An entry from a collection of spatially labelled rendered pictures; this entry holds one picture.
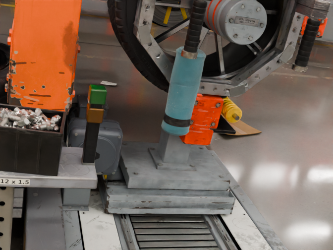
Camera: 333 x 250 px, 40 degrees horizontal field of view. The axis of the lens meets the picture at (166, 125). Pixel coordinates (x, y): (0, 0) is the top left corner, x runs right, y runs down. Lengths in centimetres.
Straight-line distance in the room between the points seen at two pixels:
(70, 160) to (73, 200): 48
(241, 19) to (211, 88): 29
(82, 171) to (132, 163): 58
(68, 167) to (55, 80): 24
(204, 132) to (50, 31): 63
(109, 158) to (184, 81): 40
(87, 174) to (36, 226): 40
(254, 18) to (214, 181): 68
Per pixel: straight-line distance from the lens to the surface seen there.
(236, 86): 154
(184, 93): 134
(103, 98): 112
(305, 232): 206
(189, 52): 120
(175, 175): 170
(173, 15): 192
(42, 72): 125
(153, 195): 171
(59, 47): 123
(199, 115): 152
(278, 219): 208
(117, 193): 168
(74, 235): 156
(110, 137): 152
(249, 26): 133
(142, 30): 138
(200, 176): 174
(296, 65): 135
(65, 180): 114
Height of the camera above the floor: 102
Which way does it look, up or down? 22 degrees down
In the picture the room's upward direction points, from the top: 12 degrees clockwise
